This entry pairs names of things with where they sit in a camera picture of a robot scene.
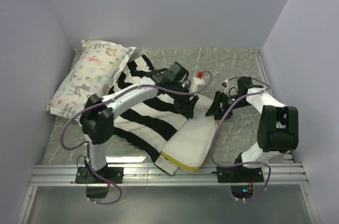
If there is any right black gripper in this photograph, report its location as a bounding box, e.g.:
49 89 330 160
206 91 252 120

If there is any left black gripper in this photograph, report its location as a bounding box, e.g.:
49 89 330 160
168 82 199 118

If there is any black white striped pillowcase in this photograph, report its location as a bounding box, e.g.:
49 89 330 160
107 55 188 175

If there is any white pillow yellow edge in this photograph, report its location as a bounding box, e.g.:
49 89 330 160
161 95 217 171

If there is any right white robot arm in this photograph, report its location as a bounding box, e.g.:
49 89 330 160
206 76 299 182

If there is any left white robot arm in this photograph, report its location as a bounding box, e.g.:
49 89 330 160
79 62 199 183

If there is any floral patterned pillow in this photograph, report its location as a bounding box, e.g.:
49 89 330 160
46 40 136 119

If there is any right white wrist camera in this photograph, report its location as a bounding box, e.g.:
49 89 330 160
221 79 233 95

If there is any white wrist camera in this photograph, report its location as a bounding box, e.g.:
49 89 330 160
221 79 233 95
190 71 205 92

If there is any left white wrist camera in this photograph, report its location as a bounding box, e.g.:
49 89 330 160
190 71 205 92

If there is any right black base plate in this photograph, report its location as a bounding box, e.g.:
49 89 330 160
212 166 264 183

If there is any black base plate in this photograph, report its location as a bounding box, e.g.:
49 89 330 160
75 166 124 184
212 166 264 183

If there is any aluminium mounting rail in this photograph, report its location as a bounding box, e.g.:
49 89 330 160
17 162 321 223

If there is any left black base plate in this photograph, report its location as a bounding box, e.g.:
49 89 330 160
75 166 124 184

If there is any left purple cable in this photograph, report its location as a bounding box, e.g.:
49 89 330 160
61 70 213 205

